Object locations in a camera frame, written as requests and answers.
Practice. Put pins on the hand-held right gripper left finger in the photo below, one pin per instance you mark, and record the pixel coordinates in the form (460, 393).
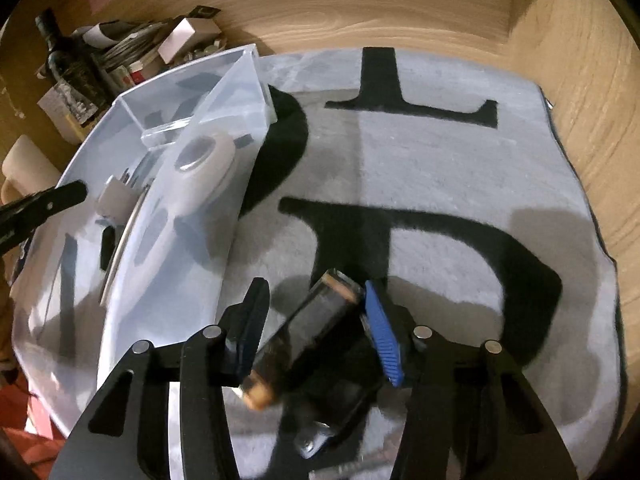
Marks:
(250, 322)

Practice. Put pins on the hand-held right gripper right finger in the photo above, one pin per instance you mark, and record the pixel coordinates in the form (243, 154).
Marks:
(385, 332)

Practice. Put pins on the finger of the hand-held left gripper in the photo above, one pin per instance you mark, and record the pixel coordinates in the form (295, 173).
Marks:
(50, 204)

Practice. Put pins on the black case with gold ends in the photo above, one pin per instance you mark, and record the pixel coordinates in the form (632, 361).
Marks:
(305, 330)

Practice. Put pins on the small white cube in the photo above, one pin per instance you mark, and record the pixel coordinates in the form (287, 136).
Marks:
(119, 197)

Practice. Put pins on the clear plastic storage box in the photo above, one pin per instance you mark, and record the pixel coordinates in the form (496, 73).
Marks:
(200, 250)

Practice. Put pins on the white disc with grey centre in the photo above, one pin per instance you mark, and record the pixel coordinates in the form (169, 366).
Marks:
(205, 170)

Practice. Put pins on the cream cylindrical mug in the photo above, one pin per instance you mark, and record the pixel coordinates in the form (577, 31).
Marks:
(25, 165)

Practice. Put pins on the dark wine bottle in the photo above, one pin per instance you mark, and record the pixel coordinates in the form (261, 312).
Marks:
(75, 72)

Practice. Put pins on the stack of small books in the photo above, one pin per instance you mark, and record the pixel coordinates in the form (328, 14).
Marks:
(135, 62)

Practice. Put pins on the grey mat with black letters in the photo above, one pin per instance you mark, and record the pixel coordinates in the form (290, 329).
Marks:
(450, 170)

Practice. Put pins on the white folded card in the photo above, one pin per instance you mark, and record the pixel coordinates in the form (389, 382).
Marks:
(185, 37)

